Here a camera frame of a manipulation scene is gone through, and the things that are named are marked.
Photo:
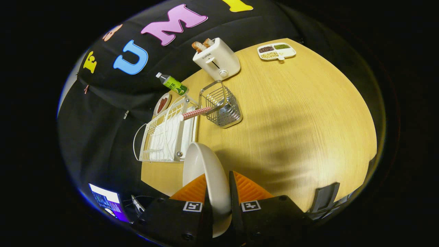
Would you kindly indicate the small grey saucer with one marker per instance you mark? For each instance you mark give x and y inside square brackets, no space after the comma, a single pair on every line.
[167,97]

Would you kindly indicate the black backdrop cloth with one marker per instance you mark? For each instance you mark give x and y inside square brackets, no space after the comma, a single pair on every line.
[103,137]

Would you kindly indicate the red cloth clip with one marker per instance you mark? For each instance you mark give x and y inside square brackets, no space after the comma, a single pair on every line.
[85,89]

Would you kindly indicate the white plate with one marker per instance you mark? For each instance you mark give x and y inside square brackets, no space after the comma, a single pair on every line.
[205,164]

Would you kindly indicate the white cloth clip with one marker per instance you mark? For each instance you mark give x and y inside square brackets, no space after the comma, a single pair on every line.
[126,114]

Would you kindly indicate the green tea bottle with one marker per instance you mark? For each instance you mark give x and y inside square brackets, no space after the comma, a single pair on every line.
[173,84]

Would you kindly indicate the computer monitor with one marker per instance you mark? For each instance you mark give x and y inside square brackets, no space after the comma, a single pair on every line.
[106,200]

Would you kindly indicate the white divided bean dish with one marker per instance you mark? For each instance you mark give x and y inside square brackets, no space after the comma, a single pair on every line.
[288,52]

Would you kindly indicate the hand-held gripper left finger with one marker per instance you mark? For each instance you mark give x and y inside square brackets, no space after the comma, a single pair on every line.
[171,219]

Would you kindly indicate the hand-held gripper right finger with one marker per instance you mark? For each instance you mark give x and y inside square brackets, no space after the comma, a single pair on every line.
[267,219]

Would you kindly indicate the white toaster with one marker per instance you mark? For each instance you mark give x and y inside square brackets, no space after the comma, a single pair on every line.
[217,61]

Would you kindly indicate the brown sausage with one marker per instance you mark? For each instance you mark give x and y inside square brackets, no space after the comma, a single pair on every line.
[160,107]
[164,102]

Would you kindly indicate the dark grey chair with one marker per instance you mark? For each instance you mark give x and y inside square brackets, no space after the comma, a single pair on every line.
[324,199]

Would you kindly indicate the toasted bread slice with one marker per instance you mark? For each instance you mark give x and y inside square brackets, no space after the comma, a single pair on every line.
[198,46]
[208,42]

